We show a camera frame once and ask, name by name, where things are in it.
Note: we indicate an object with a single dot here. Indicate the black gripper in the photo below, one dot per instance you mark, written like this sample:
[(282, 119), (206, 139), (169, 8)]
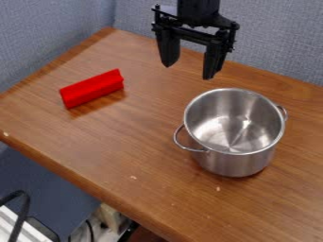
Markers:
[(194, 21)]

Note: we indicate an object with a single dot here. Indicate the red rectangular block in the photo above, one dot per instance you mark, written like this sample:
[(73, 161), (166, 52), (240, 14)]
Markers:
[(91, 88)]

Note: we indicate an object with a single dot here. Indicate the stainless steel pot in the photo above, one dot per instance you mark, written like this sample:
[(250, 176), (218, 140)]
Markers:
[(236, 127)]

